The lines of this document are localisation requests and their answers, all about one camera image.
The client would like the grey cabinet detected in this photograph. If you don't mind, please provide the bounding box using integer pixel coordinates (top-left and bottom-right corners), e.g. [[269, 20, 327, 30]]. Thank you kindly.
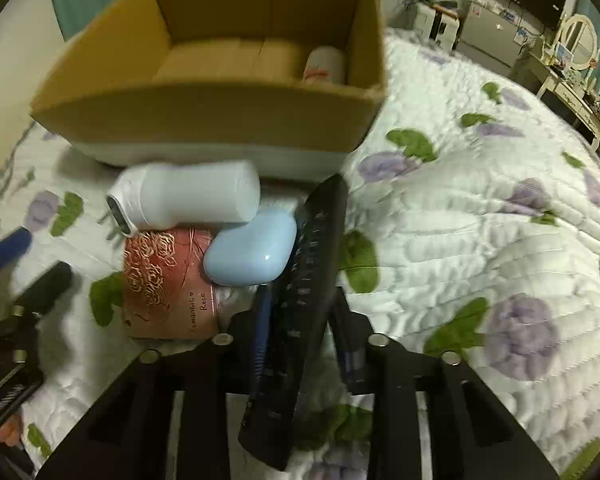
[[455, 0, 542, 69]]

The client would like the white appliance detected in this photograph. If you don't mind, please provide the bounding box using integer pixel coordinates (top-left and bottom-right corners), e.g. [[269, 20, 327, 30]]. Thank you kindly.
[[412, 1, 462, 44]]

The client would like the brown cardboard box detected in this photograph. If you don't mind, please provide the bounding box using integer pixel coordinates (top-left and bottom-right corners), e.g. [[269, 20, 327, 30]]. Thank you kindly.
[[30, 0, 389, 182]]

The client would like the white bottle with red print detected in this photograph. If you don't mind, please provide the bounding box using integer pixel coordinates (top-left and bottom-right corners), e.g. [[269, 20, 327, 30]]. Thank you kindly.
[[301, 46, 348, 85]]

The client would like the white bottle with cap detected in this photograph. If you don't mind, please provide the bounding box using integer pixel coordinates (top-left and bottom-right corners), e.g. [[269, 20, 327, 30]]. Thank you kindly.
[[105, 160, 261, 239]]

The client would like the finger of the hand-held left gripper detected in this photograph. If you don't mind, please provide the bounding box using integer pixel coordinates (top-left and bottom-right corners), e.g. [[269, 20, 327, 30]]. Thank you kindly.
[[0, 261, 75, 356], [0, 227, 34, 287]]

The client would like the cream dressing table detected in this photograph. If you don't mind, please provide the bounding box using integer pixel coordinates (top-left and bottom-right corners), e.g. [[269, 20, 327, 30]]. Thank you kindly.
[[534, 66, 600, 150]]

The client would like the light blue plastic case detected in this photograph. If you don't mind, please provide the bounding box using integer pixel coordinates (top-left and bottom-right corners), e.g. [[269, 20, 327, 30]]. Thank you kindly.
[[203, 210, 299, 287]]

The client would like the oval vanity mirror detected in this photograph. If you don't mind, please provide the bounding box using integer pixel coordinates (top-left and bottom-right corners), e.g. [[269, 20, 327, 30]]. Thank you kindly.
[[559, 13, 600, 69]]

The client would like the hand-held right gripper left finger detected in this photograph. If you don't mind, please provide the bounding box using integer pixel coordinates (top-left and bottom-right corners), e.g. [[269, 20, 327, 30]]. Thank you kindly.
[[35, 284, 281, 480]]

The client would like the pink rose print box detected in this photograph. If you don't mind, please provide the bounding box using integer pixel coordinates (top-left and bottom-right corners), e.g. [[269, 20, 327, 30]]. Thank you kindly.
[[121, 227, 221, 341]]

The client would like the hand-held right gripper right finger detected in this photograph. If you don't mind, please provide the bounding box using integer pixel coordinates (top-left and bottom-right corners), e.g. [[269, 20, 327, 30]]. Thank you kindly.
[[329, 286, 562, 480]]

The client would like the floral quilted bedspread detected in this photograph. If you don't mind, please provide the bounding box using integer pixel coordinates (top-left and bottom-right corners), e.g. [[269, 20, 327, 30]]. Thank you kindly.
[[0, 27, 600, 480]]

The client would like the black remote control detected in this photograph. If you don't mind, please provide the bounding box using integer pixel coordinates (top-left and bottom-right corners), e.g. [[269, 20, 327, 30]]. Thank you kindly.
[[237, 174, 349, 472]]

